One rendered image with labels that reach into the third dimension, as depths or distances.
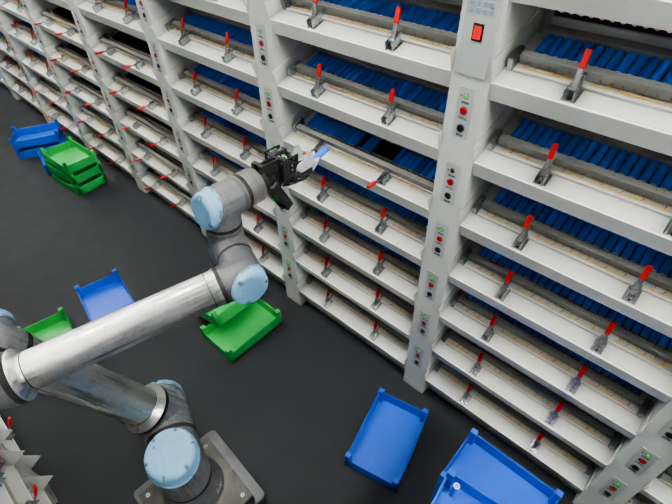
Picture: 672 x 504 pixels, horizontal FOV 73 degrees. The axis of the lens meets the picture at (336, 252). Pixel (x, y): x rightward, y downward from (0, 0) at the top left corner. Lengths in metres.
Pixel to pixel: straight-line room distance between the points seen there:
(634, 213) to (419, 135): 0.52
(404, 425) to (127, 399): 1.00
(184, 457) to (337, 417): 0.65
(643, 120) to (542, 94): 0.18
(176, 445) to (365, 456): 0.69
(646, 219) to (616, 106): 0.24
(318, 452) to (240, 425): 0.32
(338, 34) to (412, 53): 0.23
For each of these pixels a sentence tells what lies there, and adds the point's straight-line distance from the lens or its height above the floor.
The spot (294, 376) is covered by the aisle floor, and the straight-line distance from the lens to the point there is 1.98.
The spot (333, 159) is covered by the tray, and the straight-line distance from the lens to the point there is 1.50.
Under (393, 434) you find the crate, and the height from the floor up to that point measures 0.00.
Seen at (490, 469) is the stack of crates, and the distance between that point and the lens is 1.69.
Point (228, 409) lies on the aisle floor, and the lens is 1.95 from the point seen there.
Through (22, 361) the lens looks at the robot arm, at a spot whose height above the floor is 0.91.
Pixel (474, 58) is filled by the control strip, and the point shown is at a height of 1.32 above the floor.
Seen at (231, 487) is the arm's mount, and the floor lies 0.12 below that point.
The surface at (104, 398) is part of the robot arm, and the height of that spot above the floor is 0.57.
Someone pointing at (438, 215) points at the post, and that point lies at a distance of 1.29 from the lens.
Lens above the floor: 1.68
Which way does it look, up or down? 43 degrees down
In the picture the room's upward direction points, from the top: 1 degrees counter-clockwise
